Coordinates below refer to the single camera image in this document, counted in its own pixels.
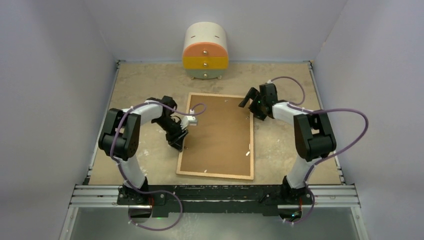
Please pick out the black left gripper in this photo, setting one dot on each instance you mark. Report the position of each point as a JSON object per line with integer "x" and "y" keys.
{"x": 177, "y": 142}

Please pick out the aluminium extrusion rail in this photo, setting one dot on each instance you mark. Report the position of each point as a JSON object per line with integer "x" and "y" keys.
{"x": 106, "y": 196}

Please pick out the brown hardboard backing board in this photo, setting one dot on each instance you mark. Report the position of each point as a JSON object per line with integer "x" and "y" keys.
{"x": 218, "y": 139}

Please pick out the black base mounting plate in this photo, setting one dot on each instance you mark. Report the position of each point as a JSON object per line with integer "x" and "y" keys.
{"x": 267, "y": 200}

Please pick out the round three-drawer mini cabinet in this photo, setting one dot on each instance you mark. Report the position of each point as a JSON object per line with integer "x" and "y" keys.
{"x": 205, "y": 53}

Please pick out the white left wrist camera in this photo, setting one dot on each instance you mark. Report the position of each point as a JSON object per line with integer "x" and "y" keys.
{"x": 188, "y": 120}

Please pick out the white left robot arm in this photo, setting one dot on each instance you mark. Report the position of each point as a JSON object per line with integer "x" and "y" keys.
{"x": 120, "y": 135}

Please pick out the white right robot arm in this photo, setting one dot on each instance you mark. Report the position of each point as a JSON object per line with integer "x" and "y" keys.
{"x": 313, "y": 134}

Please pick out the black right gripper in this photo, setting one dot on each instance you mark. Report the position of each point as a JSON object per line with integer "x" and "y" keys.
{"x": 252, "y": 94}

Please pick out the wooden picture frame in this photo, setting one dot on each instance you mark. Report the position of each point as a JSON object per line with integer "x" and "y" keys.
{"x": 251, "y": 142}

